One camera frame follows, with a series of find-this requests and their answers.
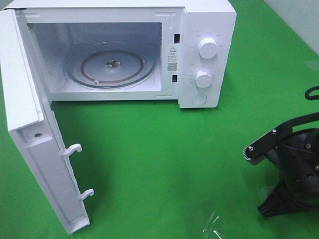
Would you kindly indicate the round white door-release button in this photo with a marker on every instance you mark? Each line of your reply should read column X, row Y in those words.
column 199, row 99

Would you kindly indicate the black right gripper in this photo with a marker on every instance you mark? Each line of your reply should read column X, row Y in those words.
column 299, row 159

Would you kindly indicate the white dial knob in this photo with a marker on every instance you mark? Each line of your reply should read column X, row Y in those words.
column 203, row 79
column 207, row 47

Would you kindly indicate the white microwave oven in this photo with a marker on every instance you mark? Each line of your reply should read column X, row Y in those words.
column 175, row 27

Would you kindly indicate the white microwave door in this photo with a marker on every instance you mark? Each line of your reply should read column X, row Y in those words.
column 32, row 124

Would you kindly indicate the green table mat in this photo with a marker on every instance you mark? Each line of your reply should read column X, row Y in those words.
column 151, row 164

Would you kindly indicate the glass microwave turntable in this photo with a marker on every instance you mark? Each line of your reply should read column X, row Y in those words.
column 111, row 65

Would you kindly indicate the clear tape patch far right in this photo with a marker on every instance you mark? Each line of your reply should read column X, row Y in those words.
column 313, row 64

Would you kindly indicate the clear tape patch front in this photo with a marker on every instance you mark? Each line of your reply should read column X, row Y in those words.
column 210, row 225

